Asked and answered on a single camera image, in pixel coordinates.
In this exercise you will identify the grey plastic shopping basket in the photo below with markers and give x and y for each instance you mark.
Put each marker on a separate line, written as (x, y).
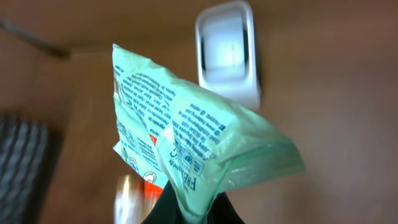
(29, 153)

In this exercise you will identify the long orange snack package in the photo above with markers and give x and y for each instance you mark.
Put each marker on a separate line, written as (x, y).
(135, 199)

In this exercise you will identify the teal snack packet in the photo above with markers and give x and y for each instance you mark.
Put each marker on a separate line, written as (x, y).
(172, 131)

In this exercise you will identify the white barcode scanner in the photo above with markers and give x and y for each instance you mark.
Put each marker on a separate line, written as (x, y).
(226, 53)

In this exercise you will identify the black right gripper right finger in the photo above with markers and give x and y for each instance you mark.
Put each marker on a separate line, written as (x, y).
(223, 212)

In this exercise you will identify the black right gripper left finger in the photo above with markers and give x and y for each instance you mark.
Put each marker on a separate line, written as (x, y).
(166, 209)

